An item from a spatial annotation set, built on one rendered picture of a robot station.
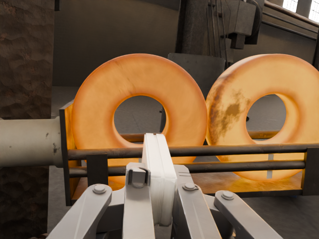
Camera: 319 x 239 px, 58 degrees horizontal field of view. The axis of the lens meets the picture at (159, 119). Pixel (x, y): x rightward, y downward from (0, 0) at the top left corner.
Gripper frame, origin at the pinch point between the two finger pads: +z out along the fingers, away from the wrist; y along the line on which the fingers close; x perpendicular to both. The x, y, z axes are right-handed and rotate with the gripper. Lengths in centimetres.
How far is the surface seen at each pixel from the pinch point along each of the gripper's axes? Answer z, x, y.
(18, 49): 34.5, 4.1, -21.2
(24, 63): 34.9, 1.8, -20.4
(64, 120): 12.3, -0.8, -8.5
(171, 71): 14.8, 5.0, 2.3
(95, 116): 14.3, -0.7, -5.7
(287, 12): 1117, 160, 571
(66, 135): 12.2, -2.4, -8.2
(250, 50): 1109, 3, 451
